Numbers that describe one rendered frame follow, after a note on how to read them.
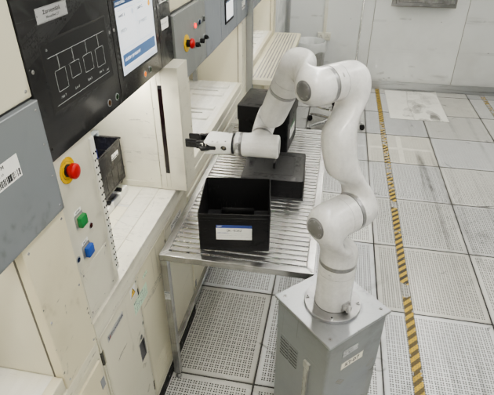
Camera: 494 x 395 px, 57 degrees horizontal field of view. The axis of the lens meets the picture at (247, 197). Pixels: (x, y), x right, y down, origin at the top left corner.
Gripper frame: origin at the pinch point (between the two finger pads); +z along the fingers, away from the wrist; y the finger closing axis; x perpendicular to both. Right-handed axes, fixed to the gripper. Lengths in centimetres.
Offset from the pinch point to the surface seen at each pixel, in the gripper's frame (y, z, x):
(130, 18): -8.5, 14.0, 42.9
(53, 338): -77, 14, -19
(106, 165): -3.3, 33.9, -12.1
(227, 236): -8.0, -13.6, -35.7
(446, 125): 321, -169, -119
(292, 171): 42, -33, -33
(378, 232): 121, -90, -119
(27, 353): -78, 23, -26
